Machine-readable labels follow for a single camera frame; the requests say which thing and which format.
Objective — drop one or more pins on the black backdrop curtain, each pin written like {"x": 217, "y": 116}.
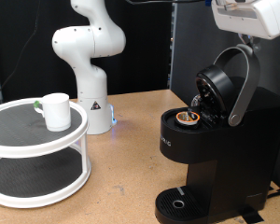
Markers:
{"x": 140, "y": 62}

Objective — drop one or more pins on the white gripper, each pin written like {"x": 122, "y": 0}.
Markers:
{"x": 258, "y": 18}

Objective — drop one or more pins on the black Keurig coffee machine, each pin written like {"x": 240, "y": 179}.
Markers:
{"x": 239, "y": 149}

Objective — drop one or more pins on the white two-tier turntable shelf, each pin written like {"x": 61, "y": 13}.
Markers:
{"x": 21, "y": 124}

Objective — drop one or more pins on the black tape strip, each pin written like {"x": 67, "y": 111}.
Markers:
{"x": 252, "y": 216}

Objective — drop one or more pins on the orange rimmed coffee pod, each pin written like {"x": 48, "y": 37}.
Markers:
{"x": 188, "y": 118}

